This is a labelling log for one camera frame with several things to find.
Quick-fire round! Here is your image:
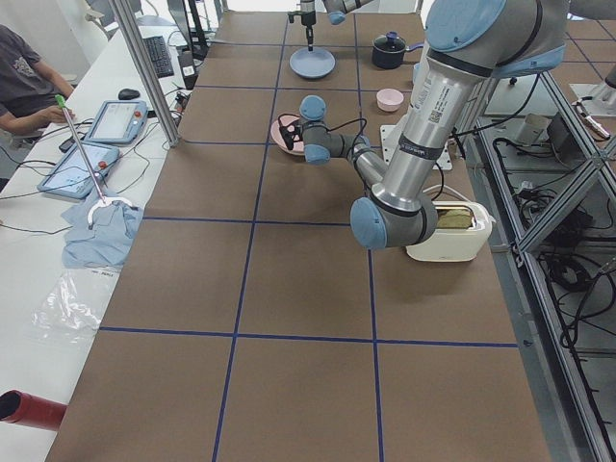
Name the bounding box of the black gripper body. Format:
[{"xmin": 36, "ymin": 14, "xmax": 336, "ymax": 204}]
[
  {"xmin": 278, "ymin": 122, "xmax": 302, "ymax": 150},
  {"xmin": 288, "ymin": 0, "xmax": 316, "ymax": 24}
]

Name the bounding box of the pink plate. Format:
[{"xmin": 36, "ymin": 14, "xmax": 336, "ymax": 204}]
[{"xmin": 270, "ymin": 114, "xmax": 304, "ymax": 156}]

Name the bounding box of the light blue plate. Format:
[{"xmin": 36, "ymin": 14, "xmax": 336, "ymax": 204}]
[{"xmin": 290, "ymin": 47, "xmax": 336, "ymax": 80}]

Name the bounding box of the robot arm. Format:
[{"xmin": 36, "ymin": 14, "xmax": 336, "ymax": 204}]
[
  {"xmin": 287, "ymin": 0, "xmax": 371, "ymax": 52},
  {"xmin": 280, "ymin": 1, "xmax": 570, "ymax": 249}
]

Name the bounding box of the dark blue pot with lid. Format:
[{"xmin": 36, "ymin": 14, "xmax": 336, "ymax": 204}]
[{"xmin": 372, "ymin": 31, "xmax": 424, "ymax": 69}]

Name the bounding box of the pink bowl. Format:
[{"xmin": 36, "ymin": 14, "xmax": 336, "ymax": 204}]
[{"xmin": 376, "ymin": 89, "xmax": 404, "ymax": 113}]

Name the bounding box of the black keyboard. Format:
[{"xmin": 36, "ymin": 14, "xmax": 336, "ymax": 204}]
[{"xmin": 142, "ymin": 36, "xmax": 174, "ymax": 78}]

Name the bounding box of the black computer mouse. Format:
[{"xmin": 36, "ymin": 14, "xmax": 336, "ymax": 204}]
[{"xmin": 117, "ymin": 89, "xmax": 141, "ymax": 100}]

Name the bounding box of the teach pendant far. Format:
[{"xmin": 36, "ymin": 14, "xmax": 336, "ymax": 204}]
[{"xmin": 85, "ymin": 100, "xmax": 148, "ymax": 144}]

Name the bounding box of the teach pendant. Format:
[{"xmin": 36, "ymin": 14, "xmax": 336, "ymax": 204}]
[
  {"xmin": 38, "ymin": 141, "xmax": 120, "ymax": 199},
  {"xmin": 85, "ymin": 100, "xmax": 148, "ymax": 144}
]

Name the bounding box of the cream toaster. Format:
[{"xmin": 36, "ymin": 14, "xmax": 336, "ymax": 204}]
[{"xmin": 405, "ymin": 186, "xmax": 496, "ymax": 262}]

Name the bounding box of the blue cloth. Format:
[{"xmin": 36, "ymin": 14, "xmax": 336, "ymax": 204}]
[{"xmin": 62, "ymin": 199, "xmax": 143, "ymax": 269}]

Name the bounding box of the teach pendant near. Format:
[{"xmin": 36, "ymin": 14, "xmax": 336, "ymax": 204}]
[{"xmin": 38, "ymin": 141, "xmax": 120, "ymax": 199}]

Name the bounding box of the grabber stick tool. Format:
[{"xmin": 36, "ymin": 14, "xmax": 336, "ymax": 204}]
[{"xmin": 55, "ymin": 94, "xmax": 138, "ymax": 229}]

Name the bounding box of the person in grey shirt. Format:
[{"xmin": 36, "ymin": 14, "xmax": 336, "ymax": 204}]
[{"xmin": 1, "ymin": 25, "xmax": 73, "ymax": 136}]

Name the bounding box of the clear plastic bag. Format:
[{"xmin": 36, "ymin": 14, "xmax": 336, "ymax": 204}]
[{"xmin": 32, "ymin": 269, "xmax": 119, "ymax": 339}]

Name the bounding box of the red cylinder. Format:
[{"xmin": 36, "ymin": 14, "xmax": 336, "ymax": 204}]
[{"xmin": 1, "ymin": 390, "xmax": 66, "ymax": 431}]

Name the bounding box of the aluminium frame post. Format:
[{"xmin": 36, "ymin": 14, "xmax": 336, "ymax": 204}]
[{"xmin": 109, "ymin": 0, "xmax": 180, "ymax": 147}]

